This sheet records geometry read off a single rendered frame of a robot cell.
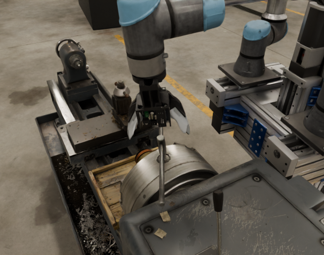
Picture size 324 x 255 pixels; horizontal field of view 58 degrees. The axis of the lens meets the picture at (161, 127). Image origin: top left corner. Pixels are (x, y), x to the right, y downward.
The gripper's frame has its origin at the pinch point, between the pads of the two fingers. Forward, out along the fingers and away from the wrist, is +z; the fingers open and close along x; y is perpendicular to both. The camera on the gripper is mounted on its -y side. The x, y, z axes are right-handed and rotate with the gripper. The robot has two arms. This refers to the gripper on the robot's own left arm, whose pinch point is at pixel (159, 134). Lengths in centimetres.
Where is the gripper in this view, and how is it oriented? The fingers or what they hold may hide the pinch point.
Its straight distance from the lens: 74.8
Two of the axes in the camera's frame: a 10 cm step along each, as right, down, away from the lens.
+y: 0.1, 6.5, -7.6
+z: 1.1, 7.5, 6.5
